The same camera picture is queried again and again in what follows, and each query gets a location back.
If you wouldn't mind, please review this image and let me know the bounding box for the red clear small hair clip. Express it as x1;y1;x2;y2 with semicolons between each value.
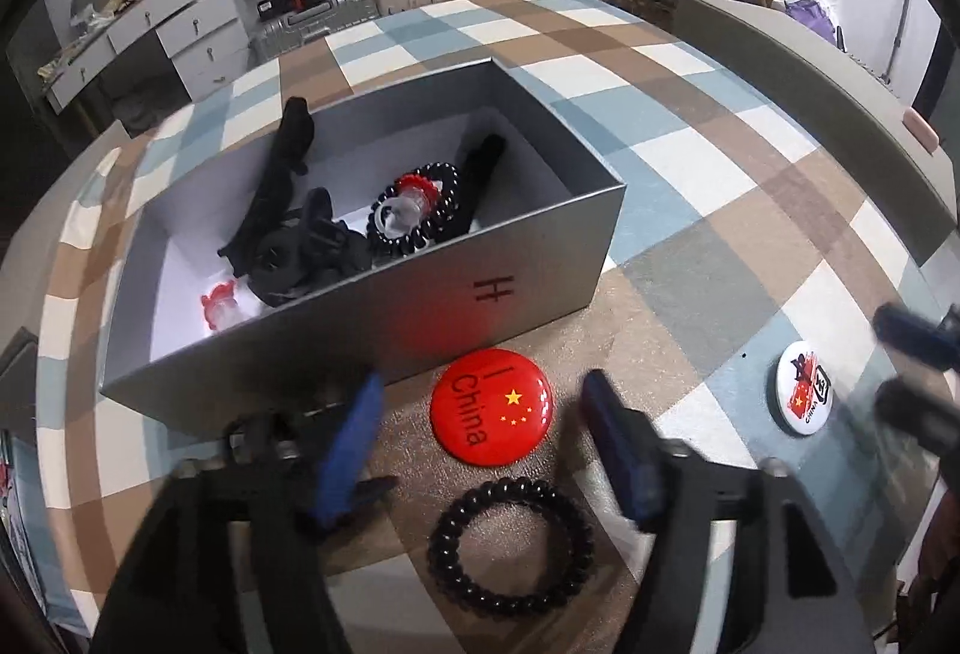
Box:
373;173;441;239

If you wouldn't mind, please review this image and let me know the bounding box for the white dressing table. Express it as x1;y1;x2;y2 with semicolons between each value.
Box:
44;0;251;113

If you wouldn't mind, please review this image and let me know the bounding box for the red China flag badge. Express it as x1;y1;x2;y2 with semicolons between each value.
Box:
430;349;555;467

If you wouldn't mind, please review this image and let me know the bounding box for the plaid bed blanket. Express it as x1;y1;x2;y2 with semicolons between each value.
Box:
37;0;958;633

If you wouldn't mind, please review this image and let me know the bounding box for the grey open cardboard box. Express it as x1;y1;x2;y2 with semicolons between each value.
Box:
101;59;625;436

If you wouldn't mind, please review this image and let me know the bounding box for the white round flag badge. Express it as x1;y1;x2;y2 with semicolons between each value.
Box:
773;340;835;436

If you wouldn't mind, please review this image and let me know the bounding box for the small black hair claw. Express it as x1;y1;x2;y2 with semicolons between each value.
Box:
448;134;508;238

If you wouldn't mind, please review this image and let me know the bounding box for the silver suitcase lying flat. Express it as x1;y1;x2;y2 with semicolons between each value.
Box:
251;0;379;64

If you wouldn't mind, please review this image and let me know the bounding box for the large black hair claw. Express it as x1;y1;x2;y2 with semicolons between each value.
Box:
247;188;373;306

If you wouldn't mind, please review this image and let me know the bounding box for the long black hair claw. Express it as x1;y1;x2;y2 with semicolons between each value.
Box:
218;97;316;277

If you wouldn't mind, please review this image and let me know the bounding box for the purple bag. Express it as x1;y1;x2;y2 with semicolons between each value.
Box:
782;0;844;51

